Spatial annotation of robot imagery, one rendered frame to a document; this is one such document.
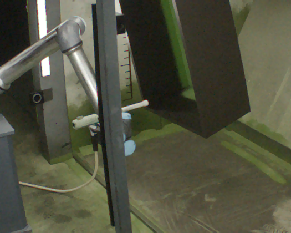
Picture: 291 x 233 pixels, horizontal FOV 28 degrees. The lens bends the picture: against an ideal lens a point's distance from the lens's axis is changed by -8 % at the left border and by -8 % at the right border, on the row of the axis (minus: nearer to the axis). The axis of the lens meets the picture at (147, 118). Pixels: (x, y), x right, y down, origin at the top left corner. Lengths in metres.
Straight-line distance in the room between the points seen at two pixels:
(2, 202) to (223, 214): 1.24
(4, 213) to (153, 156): 1.28
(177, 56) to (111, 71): 1.87
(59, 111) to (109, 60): 2.17
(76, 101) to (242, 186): 1.27
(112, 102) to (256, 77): 2.46
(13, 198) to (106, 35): 1.59
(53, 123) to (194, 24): 1.44
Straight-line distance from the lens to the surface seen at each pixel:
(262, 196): 3.55
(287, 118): 3.97
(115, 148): 2.04
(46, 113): 4.05
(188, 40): 3.05
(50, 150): 4.15
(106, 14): 1.90
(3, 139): 3.14
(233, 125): 4.38
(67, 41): 2.89
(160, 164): 3.98
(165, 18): 3.69
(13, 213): 3.33
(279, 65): 4.21
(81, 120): 3.38
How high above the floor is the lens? 1.78
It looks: 22 degrees down
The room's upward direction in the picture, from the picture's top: 3 degrees counter-clockwise
